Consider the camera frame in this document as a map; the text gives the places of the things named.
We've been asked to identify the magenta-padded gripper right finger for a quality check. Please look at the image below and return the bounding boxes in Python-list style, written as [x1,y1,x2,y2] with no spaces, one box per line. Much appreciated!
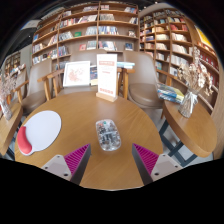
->
[131,143,184,186]

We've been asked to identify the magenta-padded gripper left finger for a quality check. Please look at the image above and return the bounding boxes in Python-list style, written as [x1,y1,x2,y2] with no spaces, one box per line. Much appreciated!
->
[41,143,92,186]

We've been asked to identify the transparent computer mouse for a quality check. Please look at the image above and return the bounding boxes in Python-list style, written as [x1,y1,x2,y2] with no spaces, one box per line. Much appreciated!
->
[95,118,122,152]

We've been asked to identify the white mouse pad red rest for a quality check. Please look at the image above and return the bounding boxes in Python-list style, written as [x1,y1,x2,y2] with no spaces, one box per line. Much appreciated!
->
[16,110,63,157]

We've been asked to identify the round wooden side table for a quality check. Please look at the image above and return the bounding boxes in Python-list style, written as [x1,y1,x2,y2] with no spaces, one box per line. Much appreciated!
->
[0,102,24,158]
[159,99,218,168]

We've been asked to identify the tan armchair holding framed picture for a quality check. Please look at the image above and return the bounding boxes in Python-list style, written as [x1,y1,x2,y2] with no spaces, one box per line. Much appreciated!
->
[37,49,136,102]

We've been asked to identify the white framed floral picture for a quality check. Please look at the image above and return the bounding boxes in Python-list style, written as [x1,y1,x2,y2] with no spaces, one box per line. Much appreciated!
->
[62,60,92,88]

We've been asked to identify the dark cover book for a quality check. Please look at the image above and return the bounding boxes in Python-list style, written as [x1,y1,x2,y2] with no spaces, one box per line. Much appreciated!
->
[89,65,99,86]

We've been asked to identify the white sign on wooden base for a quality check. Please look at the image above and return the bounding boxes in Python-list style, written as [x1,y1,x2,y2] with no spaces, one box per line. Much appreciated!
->
[95,53,119,103]

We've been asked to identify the stack of light blue books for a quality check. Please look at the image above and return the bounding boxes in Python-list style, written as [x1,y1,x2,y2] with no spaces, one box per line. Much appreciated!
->
[116,61,136,70]

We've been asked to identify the distant low bookshelf unit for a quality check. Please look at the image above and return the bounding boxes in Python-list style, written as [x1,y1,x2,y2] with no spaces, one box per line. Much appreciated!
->
[1,51,26,78]

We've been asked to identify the curved wooden bookshelf unit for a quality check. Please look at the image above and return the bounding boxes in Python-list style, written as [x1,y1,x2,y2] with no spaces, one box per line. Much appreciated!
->
[139,8,221,114]

